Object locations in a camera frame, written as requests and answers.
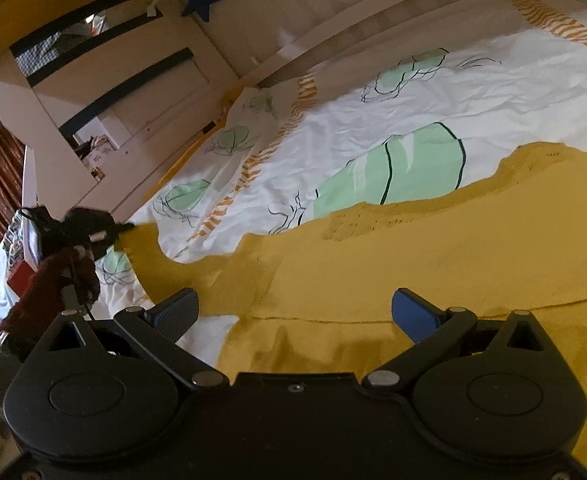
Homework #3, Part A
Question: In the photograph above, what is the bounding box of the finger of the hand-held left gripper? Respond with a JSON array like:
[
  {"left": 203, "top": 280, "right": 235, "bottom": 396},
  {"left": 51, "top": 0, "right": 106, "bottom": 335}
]
[{"left": 92, "top": 222, "right": 135, "bottom": 242}]

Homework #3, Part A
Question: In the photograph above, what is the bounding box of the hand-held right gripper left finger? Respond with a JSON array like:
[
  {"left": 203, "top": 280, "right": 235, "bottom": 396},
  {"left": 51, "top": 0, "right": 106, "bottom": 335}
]
[{"left": 20, "top": 287, "right": 229, "bottom": 393}]

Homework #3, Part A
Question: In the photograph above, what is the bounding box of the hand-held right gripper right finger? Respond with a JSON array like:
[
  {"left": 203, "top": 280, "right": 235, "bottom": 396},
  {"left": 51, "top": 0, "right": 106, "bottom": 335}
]
[{"left": 361, "top": 287, "right": 571, "bottom": 393}]

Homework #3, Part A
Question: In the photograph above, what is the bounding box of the yellow shirt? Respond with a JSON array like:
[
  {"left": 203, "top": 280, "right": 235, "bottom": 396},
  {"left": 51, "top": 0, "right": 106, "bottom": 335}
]
[{"left": 114, "top": 142, "right": 587, "bottom": 480}]

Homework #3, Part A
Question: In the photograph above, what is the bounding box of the person's left forearm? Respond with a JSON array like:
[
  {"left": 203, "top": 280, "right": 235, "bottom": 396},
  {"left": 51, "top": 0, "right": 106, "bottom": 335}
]
[{"left": 0, "top": 247, "right": 100, "bottom": 348}]

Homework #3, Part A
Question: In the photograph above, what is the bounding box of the red box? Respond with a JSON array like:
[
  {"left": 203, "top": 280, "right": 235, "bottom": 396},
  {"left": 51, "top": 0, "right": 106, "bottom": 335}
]
[{"left": 8, "top": 260, "right": 37, "bottom": 294}]

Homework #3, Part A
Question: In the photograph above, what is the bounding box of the white printed bed sheet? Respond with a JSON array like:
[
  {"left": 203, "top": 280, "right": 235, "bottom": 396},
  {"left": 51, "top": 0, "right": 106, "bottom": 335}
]
[{"left": 88, "top": 0, "right": 587, "bottom": 366}]

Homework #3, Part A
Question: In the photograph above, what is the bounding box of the wooden bed frame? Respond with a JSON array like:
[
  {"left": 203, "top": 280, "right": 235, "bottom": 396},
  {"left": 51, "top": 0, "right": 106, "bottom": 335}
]
[{"left": 0, "top": 0, "right": 587, "bottom": 221}]

